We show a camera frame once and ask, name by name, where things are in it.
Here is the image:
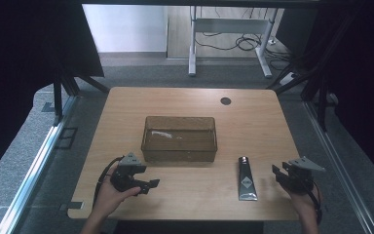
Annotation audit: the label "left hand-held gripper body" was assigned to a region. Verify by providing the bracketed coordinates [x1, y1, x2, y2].
[110, 152, 148, 193]

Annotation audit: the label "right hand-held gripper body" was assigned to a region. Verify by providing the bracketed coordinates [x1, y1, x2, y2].
[281, 156, 326, 196]

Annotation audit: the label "grey squeeze tube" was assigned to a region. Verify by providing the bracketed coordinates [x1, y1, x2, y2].
[238, 155, 259, 202]

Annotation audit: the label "brown transparent plastic box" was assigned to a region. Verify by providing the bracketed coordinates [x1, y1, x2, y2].
[140, 115, 218, 164]

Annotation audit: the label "person's right hand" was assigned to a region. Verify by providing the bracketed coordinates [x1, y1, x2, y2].
[280, 181, 321, 217]

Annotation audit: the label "person's left hand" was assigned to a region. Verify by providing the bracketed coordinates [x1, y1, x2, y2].
[94, 175, 142, 216]

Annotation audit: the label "white power strip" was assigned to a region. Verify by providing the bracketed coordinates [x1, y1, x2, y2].
[279, 72, 299, 87]

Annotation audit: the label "black metal stand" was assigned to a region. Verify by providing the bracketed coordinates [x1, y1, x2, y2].
[266, 6, 364, 133]
[52, 62, 111, 127]

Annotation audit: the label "black curtain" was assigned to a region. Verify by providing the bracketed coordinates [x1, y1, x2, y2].
[0, 0, 105, 188]
[274, 0, 374, 191]

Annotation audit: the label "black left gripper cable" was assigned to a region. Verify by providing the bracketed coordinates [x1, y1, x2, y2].
[92, 156, 125, 209]

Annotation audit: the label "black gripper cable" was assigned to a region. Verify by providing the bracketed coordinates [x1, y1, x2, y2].
[306, 179, 323, 226]
[92, 156, 125, 209]

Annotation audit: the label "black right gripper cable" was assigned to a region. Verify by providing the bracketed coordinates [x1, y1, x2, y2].
[306, 179, 323, 226]

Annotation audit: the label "aluminium floor rail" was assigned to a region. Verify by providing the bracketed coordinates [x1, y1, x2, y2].
[302, 100, 374, 234]
[0, 95, 80, 234]

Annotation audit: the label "black floor cables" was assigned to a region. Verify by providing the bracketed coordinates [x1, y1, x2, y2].
[194, 7, 294, 71]

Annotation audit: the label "white metal desk frame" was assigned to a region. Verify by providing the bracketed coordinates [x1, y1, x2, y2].
[188, 5, 279, 79]

